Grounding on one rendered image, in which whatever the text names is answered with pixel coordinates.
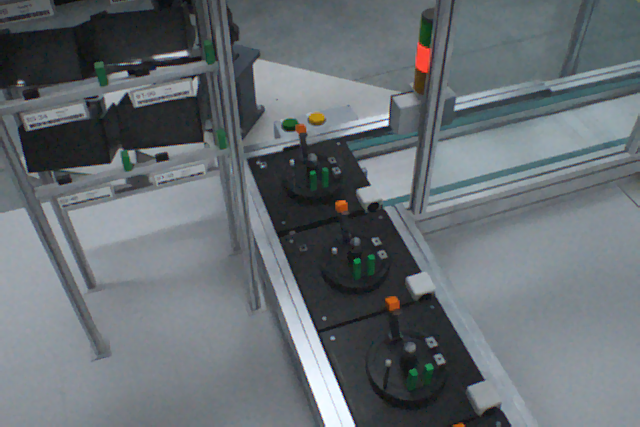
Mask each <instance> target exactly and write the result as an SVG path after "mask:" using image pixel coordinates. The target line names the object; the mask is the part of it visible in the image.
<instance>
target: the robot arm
mask: <svg viewBox="0 0 640 427"><path fill-rule="evenodd" d="M150 1H151V4H152V7H153V9H161V8H173V7H180V6H181V4H183V3H184V2H185V1H187V4H188V9H189V14H194V8H193V1H192V0H150ZM207 7H208V15H209V22H210V31H211V38H212V44H213V49H214V56H215V58H216V54H215V47H214V39H213V31H212V23H211V16H210V8H209V1H208V0H207ZM226 10H227V19H228V27H229V37H230V45H231V55H232V63H233V61H234V60H235V59H236V58H237V57H239V56H240V53H235V52H234V50H233V44H234V42H236V41H239V40H240V38H239V34H240V32H239V26H238V25H237V24H235V23H234V22H232V13H231V10H230V9H229V7H228V5H227V4H226ZM196 61H201V56H196V57H191V58H186V59H180V60H177V61H175V62H168V63H163V64H158V65H152V66H148V68H149V71H153V70H157V67H168V66H180V65H185V64H191V63H196ZM126 71H127V74H128V76H131V75H134V72H135V70H133V69H131V70H126ZM201 74H202V73H201ZM201 74H196V75H191V76H185V77H180V80H182V79H187V77H192V81H194V80H195V77H196V76H197V75H201Z"/></svg>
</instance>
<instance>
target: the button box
mask: <svg viewBox="0 0 640 427"><path fill-rule="evenodd" d="M316 112H321V113H323V115H324V122H323V123H321V124H312V123H310V122H309V115H310V113H312V112H310V113H306V115H302V116H297V117H291V118H293V119H296V120H297V121H298V124H305V125H306V131H307V132H310V131H315V130H319V128H324V127H328V126H333V125H338V124H342V123H347V122H351V121H356V120H360V118H358V117H357V115H356V113H355V111H354V110H353V108H352V106H351V105H345V106H340V107H336V108H331V109H326V110H321V111H316ZM283 120H286V119H281V120H278V121H274V134H275V139H277V138H282V137H287V136H291V135H296V134H297V133H296V130H294V131H287V130H284V128H283V127H282V121H283Z"/></svg>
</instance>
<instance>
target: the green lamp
mask: <svg viewBox="0 0 640 427"><path fill-rule="evenodd" d="M432 31H433V23H429V22H426V21H425V20H423V19H422V17H421V22H420V31H419V39H418V42H419V44H420V46H422V47H423V48H427V49H430V47H431V39H432Z"/></svg>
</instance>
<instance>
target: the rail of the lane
mask: <svg viewBox="0 0 640 427"><path fill-rule="evenodd" d="M388 116H390V112H388V114H384V115H379V116H375V117H370V118H365V119H361V120H356V121H351V122H347V123H342V124H338V125H333V126H328V127H324V128H319V130H315V131H310V132H307V134H308V136H307V137H306V141H307V146H310V145H315V143H319V142H324V141H328V140H333V139H337V138H342V137H343V139H345V140H346V142H347V145H348V143H352V142H356V141H362V140H366V139H370V138H375V137H379V136H384V135H388V134H393V133H395V132H394V131H393V129H392V127H391V125H388ZM296 148H301V146H299V138H298V134H296V135H291V136H287V137H282V138H277V139H273V140H268V141H263V142H259V143H254V145H249V146H245V147H243V154H244V160H245V159H246V161H247V163H248V160H251V159H255V157H260V156H265V155H269V154H274V153H278V152H283V151H288V150H292V149H296Z"/></svg>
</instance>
